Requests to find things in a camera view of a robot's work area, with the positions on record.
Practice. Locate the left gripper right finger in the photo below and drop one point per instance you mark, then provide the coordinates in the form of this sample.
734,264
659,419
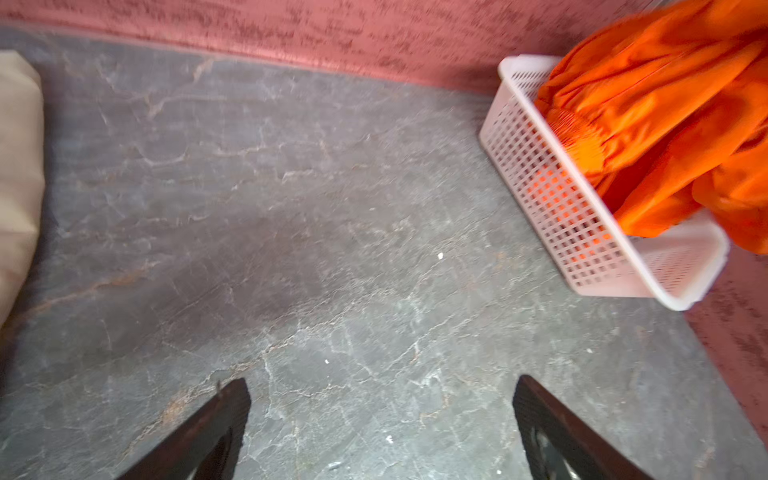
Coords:
558,444

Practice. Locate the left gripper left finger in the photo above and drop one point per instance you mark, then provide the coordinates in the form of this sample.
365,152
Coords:
206,445

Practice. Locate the orange shorts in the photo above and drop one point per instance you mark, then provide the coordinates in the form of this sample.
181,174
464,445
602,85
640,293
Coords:
665,114

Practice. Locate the beige shorts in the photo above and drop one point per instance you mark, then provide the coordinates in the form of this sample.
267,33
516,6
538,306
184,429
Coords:
22,172

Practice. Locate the white plastic basket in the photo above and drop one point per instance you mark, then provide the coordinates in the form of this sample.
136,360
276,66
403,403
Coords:
595,257

